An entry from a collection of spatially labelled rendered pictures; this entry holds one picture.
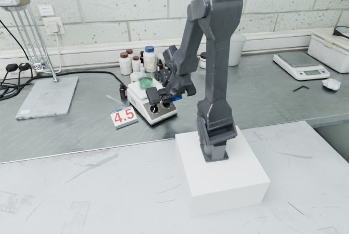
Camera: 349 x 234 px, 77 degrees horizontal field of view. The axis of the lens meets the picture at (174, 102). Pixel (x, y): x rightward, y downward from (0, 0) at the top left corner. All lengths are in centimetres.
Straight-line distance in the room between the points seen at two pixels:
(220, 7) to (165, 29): 89
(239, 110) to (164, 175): 44
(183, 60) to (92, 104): 53
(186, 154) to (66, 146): 43
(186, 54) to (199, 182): 33
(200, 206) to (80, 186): 35
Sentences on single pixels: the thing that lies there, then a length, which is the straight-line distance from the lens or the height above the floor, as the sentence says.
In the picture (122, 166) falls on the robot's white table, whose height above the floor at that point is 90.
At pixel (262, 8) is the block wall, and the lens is 148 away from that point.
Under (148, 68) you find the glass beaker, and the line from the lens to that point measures 89.
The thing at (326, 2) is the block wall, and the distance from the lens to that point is 173.
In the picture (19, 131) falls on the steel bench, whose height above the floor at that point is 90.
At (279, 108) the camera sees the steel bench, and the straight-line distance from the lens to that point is 103.
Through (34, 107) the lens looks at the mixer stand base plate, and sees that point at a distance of 108.
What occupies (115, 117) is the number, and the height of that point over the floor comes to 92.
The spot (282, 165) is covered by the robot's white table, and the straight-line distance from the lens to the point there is 80.
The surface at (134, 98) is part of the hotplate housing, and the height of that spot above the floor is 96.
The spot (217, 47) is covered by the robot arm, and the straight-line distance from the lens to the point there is 46.
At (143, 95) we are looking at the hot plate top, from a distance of 85.
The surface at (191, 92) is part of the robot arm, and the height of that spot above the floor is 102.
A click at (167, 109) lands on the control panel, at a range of 86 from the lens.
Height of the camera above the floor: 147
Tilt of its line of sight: 37 degrees down
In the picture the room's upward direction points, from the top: straight up
